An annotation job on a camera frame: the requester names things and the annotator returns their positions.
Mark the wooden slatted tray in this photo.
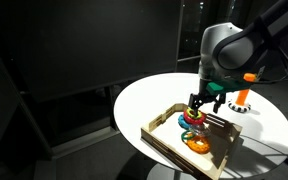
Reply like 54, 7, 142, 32
140, 102, 243, 180

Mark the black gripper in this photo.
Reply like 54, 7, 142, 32
187, 77, 227, 115

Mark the grey metal frame post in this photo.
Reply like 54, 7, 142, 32
174, 0, 186, 74

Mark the white table pedestal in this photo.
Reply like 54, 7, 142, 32
146, 162, 198, 180

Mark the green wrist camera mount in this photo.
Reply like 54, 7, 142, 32
205, 79, 266, 97

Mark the clear transparent ring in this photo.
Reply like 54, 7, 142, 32
187, 123, 212, 139

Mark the dark green ring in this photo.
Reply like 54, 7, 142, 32
180, 129, 196, 142

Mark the light green ring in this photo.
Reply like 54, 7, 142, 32
186, 107, 204, 121

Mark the blue ring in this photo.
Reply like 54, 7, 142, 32
177, 113, 192, 130

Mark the orange stacking peg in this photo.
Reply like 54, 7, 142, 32
234, 72, 258, 107

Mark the orange ring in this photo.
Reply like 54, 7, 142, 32
186, 135, 212, 155

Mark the black white striped peg base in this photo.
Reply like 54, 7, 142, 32
228, 99, 252, 114

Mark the red ring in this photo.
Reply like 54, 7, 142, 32
182, 109, 207, 126

